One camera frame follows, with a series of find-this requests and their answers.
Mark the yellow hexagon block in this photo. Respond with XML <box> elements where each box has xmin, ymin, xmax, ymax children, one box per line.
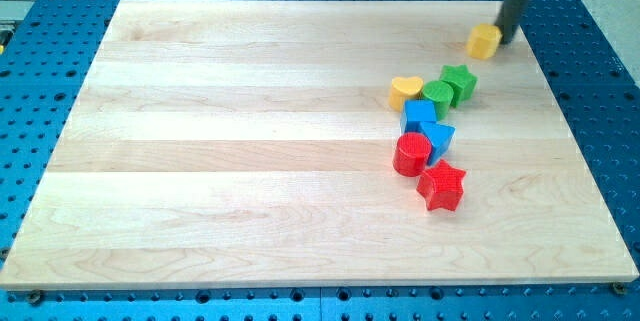
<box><xmin>465</xmin><ymin>23</ymin><xmax>502</xmax><ymax>60</ymax></box>

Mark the blue cube block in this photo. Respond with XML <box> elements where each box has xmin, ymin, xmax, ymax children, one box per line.
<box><xmin>400</xmin><ymin>100</ymin><xmax>437</xmax><ymax>133</ymax></box>

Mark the red cylinder block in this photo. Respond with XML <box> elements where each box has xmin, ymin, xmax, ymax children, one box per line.
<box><xmin>392</xmin><ymin>132</ymin><xmax>432</xmax><ymax>177</ymax></box>

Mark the yellow heart block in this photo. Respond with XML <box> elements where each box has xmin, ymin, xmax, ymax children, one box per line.
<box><xmin>388</xmin><ymin>76</ymin><xmax>424</xmax><ymax>112</ymax></box>

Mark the light wooden board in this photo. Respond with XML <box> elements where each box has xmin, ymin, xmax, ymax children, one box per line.
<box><xmin>1</xmin><ymin>0</ymin><xmax>638</xmax><ymax>290</ymax></box>

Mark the blue triangle block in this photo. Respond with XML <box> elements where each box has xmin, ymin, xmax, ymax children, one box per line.
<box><xmin>418</xmin><ymin>122</ymin><xmax>455</xmax><ymax>166</ymax></box>

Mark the red star block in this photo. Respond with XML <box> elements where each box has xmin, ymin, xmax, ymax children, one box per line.
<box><xmin>416</xmin><ymin>159</ymin><xmax>466</xmax><ymax>212</ymax></box>

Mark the green cylinder block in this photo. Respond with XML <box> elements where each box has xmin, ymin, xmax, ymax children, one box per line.
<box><xmin>421</xmin><ymin>81</ymin><xmax>454</xmax><ymax>120</ymax></box>

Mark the green star block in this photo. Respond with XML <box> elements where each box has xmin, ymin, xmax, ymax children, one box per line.
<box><xmin>440</xmin><ymin>65</ymin><xmax>478</xmax><ymax>108</ymax></box>

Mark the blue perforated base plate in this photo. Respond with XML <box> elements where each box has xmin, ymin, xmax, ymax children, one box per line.
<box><xmin>1</xmin><ymin>0</ymin><xmax>639</xmax><ymax>320</ymax></box>

